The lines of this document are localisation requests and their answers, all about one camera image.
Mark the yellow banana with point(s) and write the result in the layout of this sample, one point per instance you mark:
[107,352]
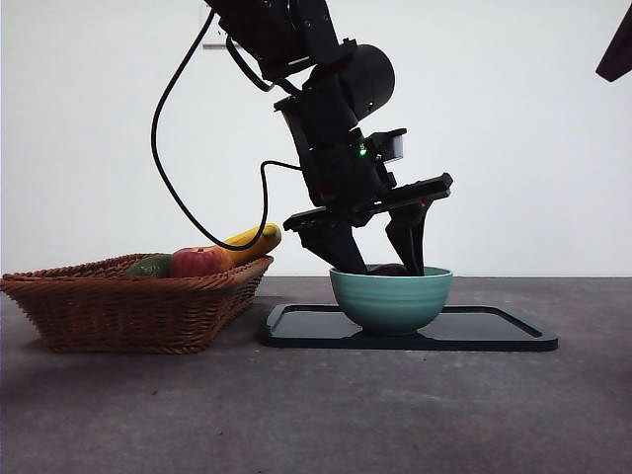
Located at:
[242,247]

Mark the dark red plum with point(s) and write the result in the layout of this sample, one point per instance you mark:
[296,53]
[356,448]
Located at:
[390,269]

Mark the brown wicker basket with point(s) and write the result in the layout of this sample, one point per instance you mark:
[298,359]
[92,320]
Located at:
[133,311]

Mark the dark teal rectangular tray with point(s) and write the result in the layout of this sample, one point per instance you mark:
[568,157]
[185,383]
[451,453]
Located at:
[306,328]

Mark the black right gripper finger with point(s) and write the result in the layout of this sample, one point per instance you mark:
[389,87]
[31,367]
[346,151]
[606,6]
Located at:
[617,49]

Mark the red yellow apple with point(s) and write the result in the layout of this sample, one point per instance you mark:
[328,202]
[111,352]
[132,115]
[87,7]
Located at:
[197,262]

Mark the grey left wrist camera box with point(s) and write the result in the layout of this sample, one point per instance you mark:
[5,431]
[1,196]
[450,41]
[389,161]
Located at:
[392,145]

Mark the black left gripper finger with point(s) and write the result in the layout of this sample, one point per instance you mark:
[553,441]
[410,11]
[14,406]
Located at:
[405,237]
[336,247]

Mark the green avocado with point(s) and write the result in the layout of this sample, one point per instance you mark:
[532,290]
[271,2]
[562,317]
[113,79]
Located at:
[148,267]

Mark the teal ribbed bowl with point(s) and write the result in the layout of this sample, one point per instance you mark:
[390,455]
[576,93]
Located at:
[390,301]

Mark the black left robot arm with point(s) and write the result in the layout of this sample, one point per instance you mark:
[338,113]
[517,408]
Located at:
[340,99]

